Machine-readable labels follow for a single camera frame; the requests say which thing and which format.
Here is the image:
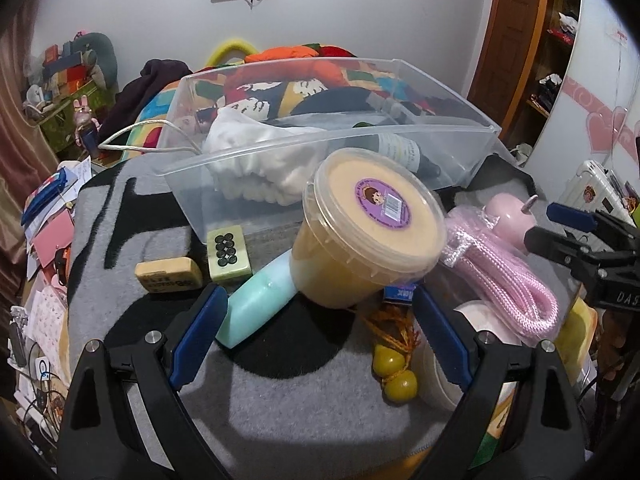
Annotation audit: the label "small blue box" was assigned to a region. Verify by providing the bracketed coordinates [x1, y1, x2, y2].
[382, 282, 418, 306]

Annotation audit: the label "tangle of cables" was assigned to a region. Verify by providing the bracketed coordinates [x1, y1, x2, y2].
[10, 350, 68, 441]

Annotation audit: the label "grey green plush toy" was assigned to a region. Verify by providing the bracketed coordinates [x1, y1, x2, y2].
[65, 32, 119, 91]

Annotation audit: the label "white suitcase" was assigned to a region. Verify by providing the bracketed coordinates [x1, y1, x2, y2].
[557, 160, 640, 231]

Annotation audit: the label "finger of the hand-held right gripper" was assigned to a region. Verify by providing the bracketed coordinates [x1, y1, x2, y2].
[524, 224, 608, 273]
[546, 201, 640, 251]

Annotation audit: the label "white shoe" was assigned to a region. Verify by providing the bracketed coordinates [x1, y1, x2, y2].
[510, 142, 536, 166]

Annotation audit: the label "yellow cloth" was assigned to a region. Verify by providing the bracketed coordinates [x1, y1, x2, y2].
[552, 297, 598, 386]

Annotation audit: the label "wooden shelf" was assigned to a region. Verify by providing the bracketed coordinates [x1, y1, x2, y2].
[520, 0, 586, 121]

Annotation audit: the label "teal plastic tube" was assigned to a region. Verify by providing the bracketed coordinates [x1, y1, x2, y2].
[215, 250, 301, 348]

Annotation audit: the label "white knitted cloth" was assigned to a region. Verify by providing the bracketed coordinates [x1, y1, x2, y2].
[202, 107, 333, 206]

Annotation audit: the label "wooden door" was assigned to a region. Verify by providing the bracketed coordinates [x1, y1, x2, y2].
[465, 0, 551, 131]

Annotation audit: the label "yellow gourd with orange cord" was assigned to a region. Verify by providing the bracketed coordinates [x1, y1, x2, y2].
[364, 305, 426, 403]

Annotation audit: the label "white cable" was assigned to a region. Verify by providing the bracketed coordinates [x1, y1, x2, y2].
[97, 119, 201, 156]

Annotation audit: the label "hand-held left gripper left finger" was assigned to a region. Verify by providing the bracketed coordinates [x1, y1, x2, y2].
[57, 282, 231, 480]

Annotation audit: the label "white round jar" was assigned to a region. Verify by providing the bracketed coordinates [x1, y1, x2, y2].
[417, 302, 506, 408]

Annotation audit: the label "yellow black eraser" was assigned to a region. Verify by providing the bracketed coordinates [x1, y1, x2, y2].
[134, 256, 203, 292]

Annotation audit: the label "pink notebook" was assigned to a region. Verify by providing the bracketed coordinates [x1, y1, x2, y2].
[30, 207, 76, 268]

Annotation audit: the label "colourful printed bedspread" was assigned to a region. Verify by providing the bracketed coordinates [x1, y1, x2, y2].
[100, 42, 451, 156]

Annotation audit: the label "stack of colourful boxes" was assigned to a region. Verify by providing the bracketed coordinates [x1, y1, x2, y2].
[40, 45, 96, 93]

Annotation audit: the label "white dotted pouch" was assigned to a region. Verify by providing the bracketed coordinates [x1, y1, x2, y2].
[22, 285, 68, 361]

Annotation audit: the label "pink skipping rope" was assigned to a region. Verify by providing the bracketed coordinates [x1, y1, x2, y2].
[440, 195, 561, 341]

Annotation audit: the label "clear plastic storage bin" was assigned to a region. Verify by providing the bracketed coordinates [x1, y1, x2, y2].
[152, 57, 502, 246]

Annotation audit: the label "grey black blanket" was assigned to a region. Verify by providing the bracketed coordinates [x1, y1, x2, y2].
[65, 152, 586, 480]

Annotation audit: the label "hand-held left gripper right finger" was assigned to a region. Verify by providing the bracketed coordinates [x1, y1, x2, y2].
[412, 287, 588, 480]

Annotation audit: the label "yellow plastic tub with lid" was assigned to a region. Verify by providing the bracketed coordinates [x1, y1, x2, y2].
[290, 147, 447, 309]

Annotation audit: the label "green mahjong tile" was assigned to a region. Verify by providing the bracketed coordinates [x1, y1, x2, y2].
[206, 225, 253, 282]

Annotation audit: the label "dark bottle with label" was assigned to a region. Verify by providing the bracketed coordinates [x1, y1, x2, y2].
[350, 122, 443, 181]

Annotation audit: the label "white wardrobe with pink hearts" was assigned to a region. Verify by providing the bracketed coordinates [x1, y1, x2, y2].
[530, 0, 640, 171]

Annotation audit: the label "dark cloth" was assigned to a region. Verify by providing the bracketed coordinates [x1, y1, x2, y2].
[100, 59, 193, 143]

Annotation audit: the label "bunny toy figure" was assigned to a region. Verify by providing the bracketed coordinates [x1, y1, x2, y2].
[72, 97, 101, 156]

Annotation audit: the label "white paper sheets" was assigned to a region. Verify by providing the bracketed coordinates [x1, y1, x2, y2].
[57, 156, 93, 196]

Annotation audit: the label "yellow ring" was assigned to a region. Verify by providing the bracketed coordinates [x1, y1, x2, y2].
[205, 36, 258, 68]

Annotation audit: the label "green box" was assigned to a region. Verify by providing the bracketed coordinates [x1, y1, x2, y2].
[37, 80, 101, 153]

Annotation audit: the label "blue pencil case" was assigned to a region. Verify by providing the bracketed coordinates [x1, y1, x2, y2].
[21, 169, 68, 226]

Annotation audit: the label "brown curtain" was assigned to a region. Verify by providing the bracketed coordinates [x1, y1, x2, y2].
[0, 0, 66, 271]

